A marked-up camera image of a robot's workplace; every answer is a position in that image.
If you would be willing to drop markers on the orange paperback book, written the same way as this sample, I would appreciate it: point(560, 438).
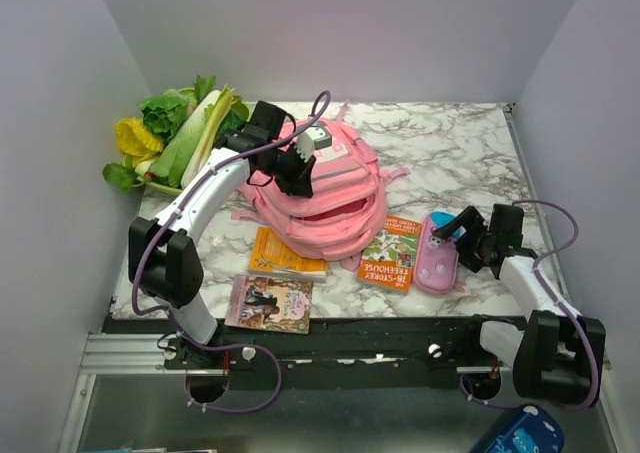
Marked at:
point(271, 257)

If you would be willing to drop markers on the white napa cabbage toy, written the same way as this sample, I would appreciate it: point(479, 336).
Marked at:
point(218, 111)

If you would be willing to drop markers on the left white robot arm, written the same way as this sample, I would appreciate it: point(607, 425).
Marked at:
point(162, 252)

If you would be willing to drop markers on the blue shark pencil case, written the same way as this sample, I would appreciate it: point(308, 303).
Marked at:
point(526, 429)

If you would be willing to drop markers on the pink cartoon pencil case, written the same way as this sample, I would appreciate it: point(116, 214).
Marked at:
point(435, 267)

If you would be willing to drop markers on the pink school backpack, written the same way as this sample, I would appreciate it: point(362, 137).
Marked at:
point(348, 207)

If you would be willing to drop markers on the pink illustrated storybook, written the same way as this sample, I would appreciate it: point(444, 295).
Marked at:
point(270, 304)

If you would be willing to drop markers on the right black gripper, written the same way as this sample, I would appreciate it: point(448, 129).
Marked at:
point(472, 220)

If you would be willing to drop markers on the green lettuce toy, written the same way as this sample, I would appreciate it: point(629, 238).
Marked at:
point(164, 114)

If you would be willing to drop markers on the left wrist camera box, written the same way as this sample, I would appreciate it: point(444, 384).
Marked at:
point(314, 142)

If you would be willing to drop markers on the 78-storey treehouse book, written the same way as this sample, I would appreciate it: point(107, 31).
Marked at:
point(388, 261)

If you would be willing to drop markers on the yellow flower toy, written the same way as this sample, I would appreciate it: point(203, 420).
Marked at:
point(136, 139)

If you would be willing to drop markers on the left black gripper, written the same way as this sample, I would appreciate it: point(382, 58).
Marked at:
point(300, 183)

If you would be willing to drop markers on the green vegetable tray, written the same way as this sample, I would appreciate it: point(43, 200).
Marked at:
point(188, 121)

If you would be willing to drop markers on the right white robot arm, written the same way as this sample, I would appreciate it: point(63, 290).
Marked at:
point(558, 356)

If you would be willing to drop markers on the black mounting base rail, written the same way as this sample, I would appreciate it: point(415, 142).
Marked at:
point(340, 354)

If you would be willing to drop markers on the aluminium frame rail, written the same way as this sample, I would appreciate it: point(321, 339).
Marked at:
point(121, 354)

